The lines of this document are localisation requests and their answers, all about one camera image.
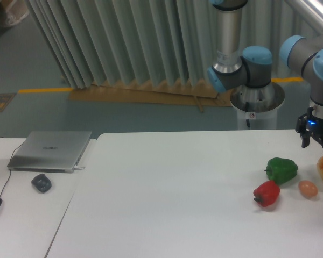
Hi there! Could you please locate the grey-green curtain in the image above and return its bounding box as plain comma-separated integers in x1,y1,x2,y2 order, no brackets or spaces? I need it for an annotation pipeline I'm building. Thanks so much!
25,0,323,89

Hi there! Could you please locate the black mouse cable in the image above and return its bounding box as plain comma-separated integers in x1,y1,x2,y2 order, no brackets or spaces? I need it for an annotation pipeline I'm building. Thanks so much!
0,136,25,199

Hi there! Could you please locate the brown cardboard sheet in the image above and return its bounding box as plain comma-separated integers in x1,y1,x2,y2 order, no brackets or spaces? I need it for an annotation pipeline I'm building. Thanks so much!
68,79,231,112

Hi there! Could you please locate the silver laptop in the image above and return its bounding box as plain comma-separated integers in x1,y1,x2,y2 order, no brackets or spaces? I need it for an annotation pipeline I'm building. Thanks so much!
7,131,92,173

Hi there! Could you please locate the white laptop cable plug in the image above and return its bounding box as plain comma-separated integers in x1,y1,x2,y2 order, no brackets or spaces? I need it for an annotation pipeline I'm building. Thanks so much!
74,166,85,171

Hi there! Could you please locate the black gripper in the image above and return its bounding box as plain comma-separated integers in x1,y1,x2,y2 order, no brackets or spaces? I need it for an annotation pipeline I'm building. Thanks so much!
295,106,323,148

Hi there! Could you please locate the brown egg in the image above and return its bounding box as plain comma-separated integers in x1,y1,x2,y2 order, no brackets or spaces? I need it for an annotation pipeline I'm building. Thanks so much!
298,180,318,198

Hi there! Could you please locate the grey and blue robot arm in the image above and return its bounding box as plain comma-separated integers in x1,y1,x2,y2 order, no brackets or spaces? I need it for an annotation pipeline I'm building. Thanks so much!
207,1,323,148

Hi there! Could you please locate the red bell pepper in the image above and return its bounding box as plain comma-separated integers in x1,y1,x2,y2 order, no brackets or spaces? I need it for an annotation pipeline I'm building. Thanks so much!
253,181,280,207

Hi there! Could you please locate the green bell pepper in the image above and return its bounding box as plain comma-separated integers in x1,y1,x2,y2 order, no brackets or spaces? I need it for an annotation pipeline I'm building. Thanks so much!
265,157,298,185

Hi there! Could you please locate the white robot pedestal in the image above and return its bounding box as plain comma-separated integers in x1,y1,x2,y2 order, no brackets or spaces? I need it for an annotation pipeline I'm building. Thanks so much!
230,82,285,130

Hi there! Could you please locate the black gamepad controller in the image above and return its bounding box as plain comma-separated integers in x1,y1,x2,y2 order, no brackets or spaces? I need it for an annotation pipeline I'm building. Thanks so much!
31,174,52,194

